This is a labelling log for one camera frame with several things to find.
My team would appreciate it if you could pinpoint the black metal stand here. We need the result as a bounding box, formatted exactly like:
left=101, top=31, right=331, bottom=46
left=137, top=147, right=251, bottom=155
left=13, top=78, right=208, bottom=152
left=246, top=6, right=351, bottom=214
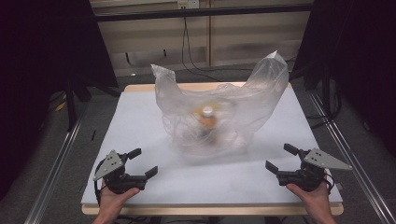
left=306, top=66, right=344, bottom=130

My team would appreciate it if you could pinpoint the black hanging cable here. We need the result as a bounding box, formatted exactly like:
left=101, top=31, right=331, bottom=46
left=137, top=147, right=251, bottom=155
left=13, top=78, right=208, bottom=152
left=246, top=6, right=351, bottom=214
left=181, top=16, right=255, bottom=82

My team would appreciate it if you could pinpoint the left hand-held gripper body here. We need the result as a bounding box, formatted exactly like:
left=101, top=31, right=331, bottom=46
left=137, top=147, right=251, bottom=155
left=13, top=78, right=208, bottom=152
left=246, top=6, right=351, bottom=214
left=92, top=149, right=148, bottom=195

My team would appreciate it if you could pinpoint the wooden table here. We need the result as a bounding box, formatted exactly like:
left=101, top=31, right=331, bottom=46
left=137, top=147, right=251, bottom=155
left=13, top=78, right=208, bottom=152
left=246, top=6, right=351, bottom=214
left=80, top=81, right=345, bottom=217

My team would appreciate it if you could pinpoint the black horizontal bar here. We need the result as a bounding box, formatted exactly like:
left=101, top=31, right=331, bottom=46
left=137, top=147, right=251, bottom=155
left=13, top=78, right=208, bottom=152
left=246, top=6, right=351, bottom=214
left=93, top=3, right=314, bottom=22

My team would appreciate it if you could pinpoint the orange bottle with white cap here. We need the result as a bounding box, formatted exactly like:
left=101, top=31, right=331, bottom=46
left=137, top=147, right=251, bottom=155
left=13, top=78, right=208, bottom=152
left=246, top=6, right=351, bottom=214
left=199, top=105, right=218, bottom=143

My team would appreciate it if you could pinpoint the metal floor rail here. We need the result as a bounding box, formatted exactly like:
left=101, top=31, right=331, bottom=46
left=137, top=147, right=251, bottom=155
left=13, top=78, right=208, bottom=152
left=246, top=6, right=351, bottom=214
left=307, top=91, right=396, bottom=224
left=23, top=102, right=90, bottom=224

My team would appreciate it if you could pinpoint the black curtain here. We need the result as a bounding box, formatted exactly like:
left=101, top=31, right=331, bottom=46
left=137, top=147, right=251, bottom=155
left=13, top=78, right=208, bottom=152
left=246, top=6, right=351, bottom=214
left=292, top=0, right=396, bottom=158
left=0, top=0, right=120, bottom=202

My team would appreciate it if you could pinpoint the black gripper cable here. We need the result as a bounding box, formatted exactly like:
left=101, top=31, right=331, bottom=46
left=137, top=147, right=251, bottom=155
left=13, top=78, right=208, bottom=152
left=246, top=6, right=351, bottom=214
left=323, top=173, right=336, bottom=194

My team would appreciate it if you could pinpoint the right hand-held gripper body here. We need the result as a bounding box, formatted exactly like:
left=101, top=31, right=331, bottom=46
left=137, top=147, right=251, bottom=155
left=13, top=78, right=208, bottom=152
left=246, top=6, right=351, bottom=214
left=276, top=147, right=354, bottom=193

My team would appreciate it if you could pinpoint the white table mat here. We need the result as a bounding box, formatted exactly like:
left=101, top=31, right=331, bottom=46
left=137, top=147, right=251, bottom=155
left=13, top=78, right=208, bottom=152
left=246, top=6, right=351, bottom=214
left=80, top=86, right=344, bottom=206

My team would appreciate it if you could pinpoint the person's left hand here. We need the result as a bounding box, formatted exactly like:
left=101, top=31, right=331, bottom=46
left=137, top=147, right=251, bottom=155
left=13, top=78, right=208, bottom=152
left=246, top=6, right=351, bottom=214
left=98, top=179, right=141, bottom=222

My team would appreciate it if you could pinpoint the clear plastic bag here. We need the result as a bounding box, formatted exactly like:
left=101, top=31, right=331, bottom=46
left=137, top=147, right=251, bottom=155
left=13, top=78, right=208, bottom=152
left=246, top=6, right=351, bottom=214
left=150, top=49, right=290, bottom=157

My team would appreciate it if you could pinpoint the white power strip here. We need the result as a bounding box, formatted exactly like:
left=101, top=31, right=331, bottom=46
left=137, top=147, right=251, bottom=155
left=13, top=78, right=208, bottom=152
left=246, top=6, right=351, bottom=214
left=177, top=0, right=200, bottom=10

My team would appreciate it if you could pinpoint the person's right hand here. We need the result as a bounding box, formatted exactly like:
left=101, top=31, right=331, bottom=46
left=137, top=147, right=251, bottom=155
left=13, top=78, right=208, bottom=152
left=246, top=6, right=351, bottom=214
left=286, top=169, right=332, bottom=220

